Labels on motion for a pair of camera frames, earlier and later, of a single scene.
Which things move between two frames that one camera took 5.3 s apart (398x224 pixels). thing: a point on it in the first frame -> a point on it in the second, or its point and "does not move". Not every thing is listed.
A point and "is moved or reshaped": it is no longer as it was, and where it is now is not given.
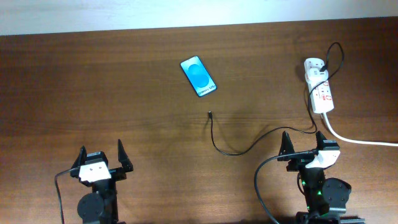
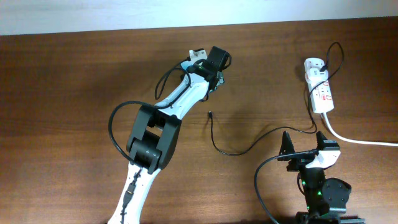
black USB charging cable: [286, 128] does not move
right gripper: [300, 162] does not move
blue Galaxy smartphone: [198, 76] is moved or reshaped
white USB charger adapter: [315, 76] does not move
